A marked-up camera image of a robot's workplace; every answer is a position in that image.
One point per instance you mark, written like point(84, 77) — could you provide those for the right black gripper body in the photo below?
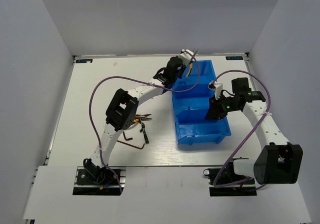
point(228, 104)

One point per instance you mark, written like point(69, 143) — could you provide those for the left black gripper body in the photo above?
point(180, 74)

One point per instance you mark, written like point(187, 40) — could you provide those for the yellow pliers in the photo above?
point(191, 63)
point(140, 118)

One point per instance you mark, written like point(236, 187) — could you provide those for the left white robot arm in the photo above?
point(120, 113)

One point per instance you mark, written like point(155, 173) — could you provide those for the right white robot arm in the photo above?
point(279, 161)

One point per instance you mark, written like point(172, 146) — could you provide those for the blue plastic bin far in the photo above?
point(201, 92)

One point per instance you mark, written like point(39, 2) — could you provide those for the blue plastic bin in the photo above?
point(201, 92)
point(191, 126)

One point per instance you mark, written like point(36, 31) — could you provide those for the blue plastic bin near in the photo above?
point(191, 126)

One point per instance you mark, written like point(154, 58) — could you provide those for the right corner label sticker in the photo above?
point(234, 58)

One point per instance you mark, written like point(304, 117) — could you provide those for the corner label sticker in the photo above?
point(234, 58)
point(78, 61)

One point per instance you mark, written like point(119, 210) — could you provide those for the green black small screwdriver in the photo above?
point(143, 130)

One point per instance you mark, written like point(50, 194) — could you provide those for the brown hex key short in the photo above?
point(127, 138)

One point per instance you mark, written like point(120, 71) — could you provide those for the brown hex key long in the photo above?
point(130, 145)

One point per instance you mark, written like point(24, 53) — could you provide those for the left corner label sticker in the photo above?
point(78, 61)

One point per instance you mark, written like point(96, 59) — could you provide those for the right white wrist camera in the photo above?
point(217, 87)

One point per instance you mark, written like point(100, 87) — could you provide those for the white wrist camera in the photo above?
point(217, 87)
point(187, 54)

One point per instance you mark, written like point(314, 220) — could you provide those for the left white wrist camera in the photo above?
point(187, 54)

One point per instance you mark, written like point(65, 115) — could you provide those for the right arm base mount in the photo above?
point(244, 188)

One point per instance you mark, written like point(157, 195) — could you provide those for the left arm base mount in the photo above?
point(92, 180)

